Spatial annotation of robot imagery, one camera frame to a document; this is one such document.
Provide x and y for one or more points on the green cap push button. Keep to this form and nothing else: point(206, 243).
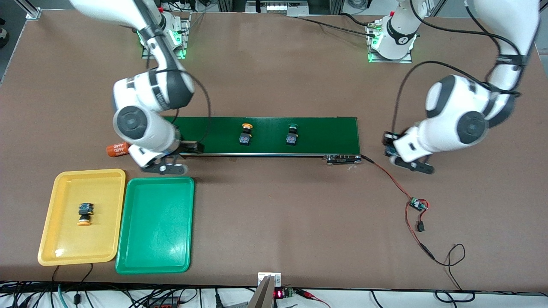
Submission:
point(390, 151)
point(292, 139)

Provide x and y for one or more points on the orange 4680 battery cylinder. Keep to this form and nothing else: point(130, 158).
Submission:
point(115, 150)

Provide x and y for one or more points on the yellow cap push button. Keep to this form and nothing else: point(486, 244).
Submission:
point(85, 208)
point(245, 137)

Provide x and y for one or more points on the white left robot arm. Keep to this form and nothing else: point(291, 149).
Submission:
point(454, 111)

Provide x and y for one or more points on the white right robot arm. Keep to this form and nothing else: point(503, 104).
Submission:
point(141, 124)

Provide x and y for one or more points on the small motor controller board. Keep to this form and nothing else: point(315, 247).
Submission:
point(416, 204)

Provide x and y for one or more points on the green belt conveyor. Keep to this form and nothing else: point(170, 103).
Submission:
point(334, 134)

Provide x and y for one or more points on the green plastic tray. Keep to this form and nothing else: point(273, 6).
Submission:
point(154, 226)

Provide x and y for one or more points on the yellow plastic tray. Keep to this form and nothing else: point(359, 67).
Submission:
point(64, 192)

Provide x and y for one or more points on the red clip lead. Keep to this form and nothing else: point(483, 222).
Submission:
point(306, 294)

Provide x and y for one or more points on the grey lit control box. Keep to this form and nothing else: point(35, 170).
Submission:
point(278, 6)

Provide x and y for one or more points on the red LED display module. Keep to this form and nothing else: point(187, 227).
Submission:
point(278, 294)

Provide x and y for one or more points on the black inline switch with leads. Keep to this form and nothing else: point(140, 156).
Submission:
point(421, 226)

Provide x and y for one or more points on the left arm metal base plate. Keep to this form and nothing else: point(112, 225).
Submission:
point(404, 60)

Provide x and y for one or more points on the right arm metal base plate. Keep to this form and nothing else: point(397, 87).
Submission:
point(186, 42)

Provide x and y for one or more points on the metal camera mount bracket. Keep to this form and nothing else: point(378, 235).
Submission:
point(263, 295)

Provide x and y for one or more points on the aluminium frame profile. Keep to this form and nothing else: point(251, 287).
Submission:
point(30, 10)

